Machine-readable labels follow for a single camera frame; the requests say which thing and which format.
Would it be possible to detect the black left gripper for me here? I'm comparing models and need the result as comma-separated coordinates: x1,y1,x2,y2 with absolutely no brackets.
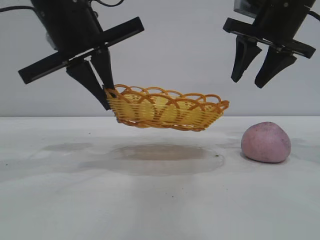
17,0,145,111

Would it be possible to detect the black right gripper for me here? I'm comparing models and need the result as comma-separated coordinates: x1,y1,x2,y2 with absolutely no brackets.
222,0,317,90

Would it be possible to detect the yellow woven wicker basket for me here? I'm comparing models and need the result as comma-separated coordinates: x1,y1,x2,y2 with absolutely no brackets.
103,84,230,133

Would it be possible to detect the pink peach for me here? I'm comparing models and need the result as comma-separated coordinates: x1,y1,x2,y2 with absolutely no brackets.
240,121,292,164

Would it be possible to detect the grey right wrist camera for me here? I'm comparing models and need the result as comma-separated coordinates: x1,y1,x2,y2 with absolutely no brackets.
233,0,259,18

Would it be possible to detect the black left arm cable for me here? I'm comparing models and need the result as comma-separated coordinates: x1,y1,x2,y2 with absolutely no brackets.
0,5,35,14

